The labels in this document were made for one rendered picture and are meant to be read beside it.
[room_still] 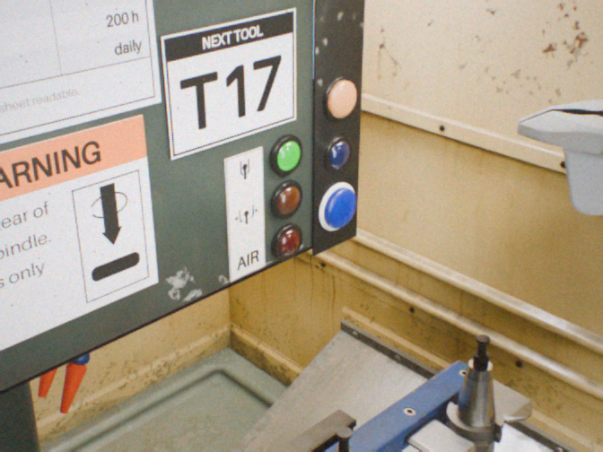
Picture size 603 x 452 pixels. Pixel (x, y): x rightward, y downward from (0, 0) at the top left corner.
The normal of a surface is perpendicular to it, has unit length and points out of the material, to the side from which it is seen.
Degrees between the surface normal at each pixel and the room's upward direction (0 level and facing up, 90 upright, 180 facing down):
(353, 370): 24
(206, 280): 90
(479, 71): 90
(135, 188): 90
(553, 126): 42
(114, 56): 90
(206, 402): 0
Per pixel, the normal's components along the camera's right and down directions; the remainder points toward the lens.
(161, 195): 0.70, 0.33
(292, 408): -0.29, -0.68
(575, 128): -0.54, -0.47
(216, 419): 0.00, -0.89
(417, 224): -0.72, 0.31
